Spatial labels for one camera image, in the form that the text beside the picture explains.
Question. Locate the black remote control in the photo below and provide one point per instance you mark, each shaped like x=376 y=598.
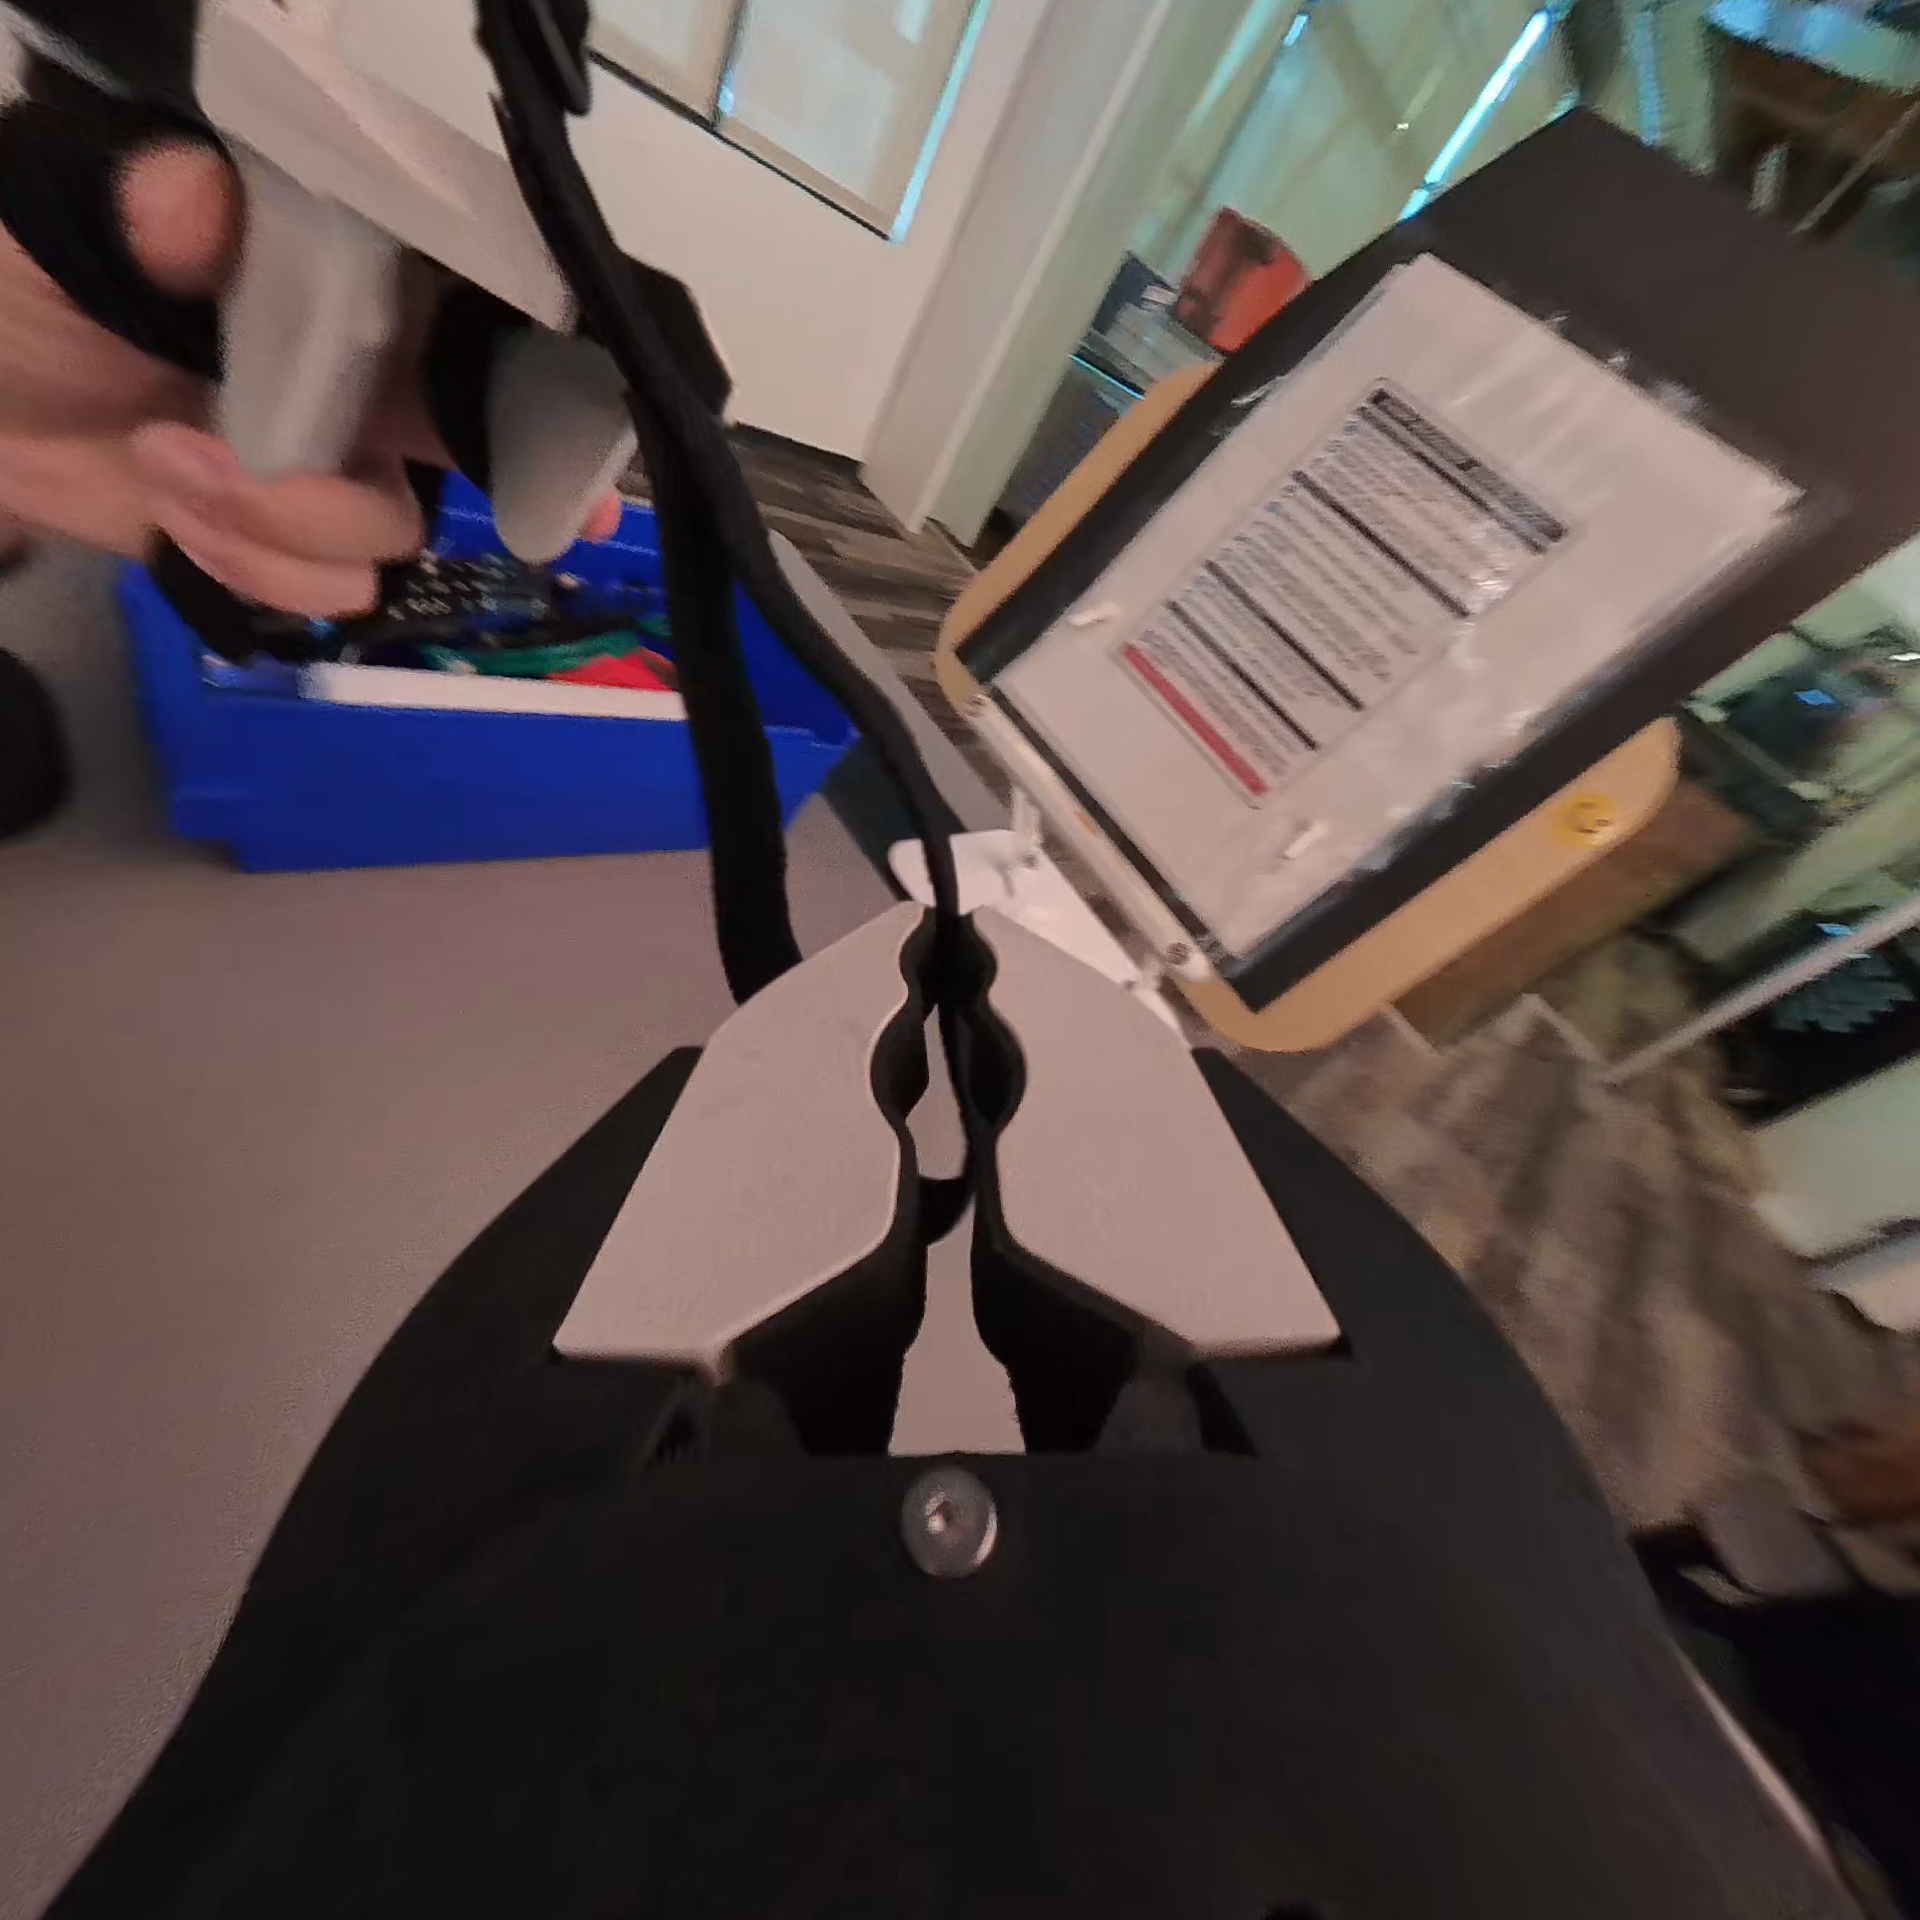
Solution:
x=465 y=592

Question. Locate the red orange box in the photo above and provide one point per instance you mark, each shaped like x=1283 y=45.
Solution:
x=1243 y=277

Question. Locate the white board stand base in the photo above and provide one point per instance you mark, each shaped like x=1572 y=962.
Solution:
x=1049 y=913

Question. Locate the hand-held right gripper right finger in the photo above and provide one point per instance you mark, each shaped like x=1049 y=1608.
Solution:
x=1141 y=1187

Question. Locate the black framed instruction board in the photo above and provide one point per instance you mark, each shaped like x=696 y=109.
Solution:
x=1426 y=571

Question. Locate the blue plastic bin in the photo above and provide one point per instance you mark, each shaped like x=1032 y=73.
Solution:
x=449 y=795

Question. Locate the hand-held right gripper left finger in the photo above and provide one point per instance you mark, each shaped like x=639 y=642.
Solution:
x=750 y=1171

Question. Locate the large paned window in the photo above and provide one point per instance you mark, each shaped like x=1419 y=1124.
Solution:
x=840 y=90

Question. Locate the person's left hand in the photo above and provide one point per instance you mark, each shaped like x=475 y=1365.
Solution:
x=90 y=418

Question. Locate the person's dark clothing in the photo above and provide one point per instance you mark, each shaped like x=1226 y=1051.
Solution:
x=27 y=744

